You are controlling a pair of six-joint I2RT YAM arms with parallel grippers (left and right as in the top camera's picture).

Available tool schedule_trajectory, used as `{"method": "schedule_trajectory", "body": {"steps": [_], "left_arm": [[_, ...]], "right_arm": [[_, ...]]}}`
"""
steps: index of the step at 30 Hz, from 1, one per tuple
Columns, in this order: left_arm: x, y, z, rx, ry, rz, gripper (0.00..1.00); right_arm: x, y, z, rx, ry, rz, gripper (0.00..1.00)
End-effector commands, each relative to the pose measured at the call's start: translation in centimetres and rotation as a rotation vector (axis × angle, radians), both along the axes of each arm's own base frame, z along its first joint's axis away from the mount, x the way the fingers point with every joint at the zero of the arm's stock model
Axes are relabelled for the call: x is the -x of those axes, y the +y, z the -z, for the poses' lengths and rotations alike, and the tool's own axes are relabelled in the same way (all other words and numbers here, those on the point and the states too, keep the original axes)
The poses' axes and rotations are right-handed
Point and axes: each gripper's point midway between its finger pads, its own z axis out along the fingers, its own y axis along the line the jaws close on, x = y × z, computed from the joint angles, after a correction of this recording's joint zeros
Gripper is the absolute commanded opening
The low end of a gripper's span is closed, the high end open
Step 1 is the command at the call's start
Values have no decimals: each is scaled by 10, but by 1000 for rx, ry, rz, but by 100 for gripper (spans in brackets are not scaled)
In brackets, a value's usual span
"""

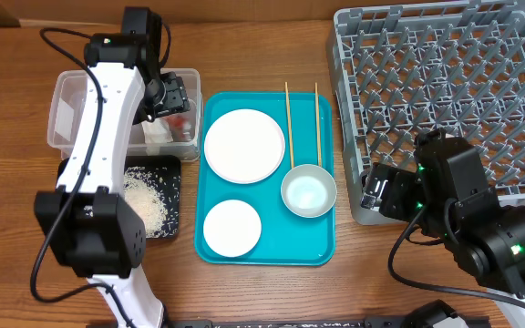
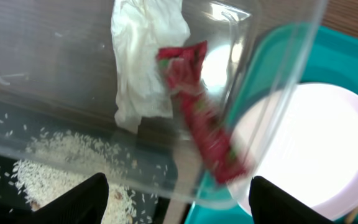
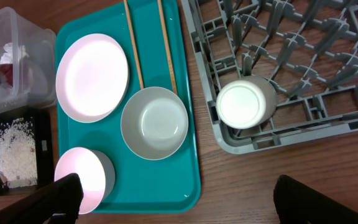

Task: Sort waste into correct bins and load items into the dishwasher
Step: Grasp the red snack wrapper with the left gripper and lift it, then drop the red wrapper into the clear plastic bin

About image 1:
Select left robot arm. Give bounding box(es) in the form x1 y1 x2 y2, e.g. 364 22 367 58
29 6 190 327

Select rice leftovers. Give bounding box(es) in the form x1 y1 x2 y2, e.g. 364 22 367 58
124 166 180 239

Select clear plastic bin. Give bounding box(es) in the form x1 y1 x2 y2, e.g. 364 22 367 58
47 68 203 162

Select red snack wrapper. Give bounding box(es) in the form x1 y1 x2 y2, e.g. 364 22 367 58
167 114 192 141

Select grey bowl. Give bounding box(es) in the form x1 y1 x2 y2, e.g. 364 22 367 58
281 164 337 218

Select white tissue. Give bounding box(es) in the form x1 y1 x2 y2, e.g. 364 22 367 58
141 118 173 144

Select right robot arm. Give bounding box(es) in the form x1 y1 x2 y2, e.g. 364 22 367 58
360 128 525 327

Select large pink plate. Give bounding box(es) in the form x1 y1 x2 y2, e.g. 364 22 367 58
205 108 286 184

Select black tray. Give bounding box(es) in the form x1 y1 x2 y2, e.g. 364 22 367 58
34 154 180 251

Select wooden chopstick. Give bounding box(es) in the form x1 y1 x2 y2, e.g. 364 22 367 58
314 82 323 167
284 81 295 169

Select grey dishwasher rack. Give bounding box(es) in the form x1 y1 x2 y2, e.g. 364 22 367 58
326 1 525 225

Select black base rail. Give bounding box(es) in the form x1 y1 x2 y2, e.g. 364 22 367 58
166 317 491 328

